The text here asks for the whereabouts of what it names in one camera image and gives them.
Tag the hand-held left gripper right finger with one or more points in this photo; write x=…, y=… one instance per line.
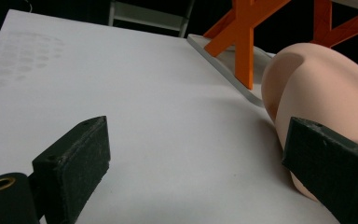
x=332, y=168

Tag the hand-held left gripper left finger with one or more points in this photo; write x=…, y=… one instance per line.
x=74, y=168

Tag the pink slipper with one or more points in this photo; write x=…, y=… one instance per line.
x=323, y=87

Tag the white and orange shoe rack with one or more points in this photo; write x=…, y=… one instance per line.
x=244, y=46

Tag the white table mat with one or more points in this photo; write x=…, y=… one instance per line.
x=136, y=93

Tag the white metal stand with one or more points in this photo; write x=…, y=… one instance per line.
x=146, y=14

